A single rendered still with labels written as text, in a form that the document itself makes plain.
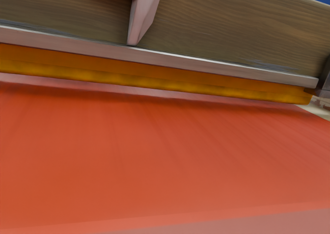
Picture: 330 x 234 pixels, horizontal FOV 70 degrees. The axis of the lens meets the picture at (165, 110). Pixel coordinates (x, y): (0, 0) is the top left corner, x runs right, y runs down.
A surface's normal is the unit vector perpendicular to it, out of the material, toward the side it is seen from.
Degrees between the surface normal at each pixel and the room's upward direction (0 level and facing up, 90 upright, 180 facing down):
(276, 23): 90
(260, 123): 0
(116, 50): 90
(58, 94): 0
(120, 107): 0
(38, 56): 90
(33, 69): 90
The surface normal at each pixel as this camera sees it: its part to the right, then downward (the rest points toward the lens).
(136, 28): 0.17, 0.76
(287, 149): 0.19, -0.92
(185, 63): 0.29, 0.38
